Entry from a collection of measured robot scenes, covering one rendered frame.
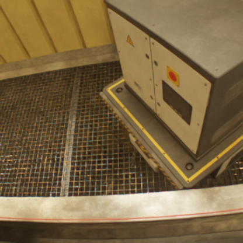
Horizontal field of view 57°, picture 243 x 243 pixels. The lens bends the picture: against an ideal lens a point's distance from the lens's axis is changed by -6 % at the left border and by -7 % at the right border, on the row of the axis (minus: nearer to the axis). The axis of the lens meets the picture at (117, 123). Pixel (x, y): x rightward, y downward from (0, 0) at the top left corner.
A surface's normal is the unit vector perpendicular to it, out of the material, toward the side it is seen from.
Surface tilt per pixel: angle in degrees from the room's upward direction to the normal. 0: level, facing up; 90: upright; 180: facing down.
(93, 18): 90
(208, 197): 1
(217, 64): 0
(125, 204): 0
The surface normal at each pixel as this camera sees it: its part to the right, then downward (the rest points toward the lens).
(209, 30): -0.18, -0.53
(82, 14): 0.00, 0.84
